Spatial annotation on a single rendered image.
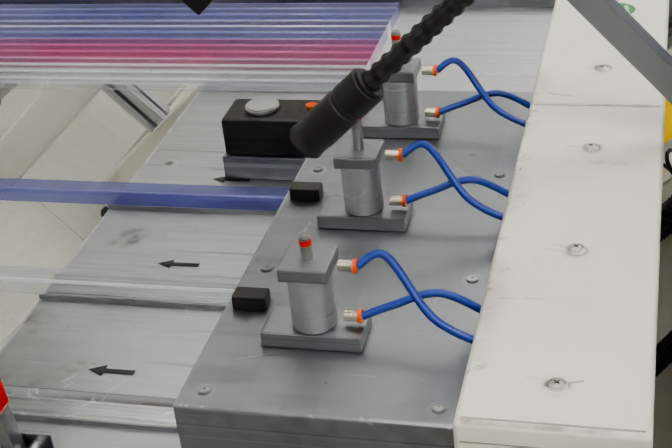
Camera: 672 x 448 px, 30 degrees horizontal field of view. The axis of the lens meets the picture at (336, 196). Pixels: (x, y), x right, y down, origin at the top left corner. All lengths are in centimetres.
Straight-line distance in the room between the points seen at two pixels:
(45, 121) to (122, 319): 105
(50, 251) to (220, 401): 173
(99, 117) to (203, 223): 178
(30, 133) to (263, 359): 124
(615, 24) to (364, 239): 18
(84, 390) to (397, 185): 21
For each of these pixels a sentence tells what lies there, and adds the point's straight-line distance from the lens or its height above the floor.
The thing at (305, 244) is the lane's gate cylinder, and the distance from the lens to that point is 58.
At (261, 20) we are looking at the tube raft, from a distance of 113.
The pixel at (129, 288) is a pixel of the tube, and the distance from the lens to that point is 77.
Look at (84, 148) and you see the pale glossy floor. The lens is 252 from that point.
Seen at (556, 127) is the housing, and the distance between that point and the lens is 75.
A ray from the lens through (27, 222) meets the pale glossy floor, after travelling 232.
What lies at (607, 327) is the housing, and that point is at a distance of 58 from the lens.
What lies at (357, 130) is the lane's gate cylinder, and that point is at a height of 123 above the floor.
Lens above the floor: 155
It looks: 31 degrees down
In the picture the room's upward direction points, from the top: 49 degrees clockwise
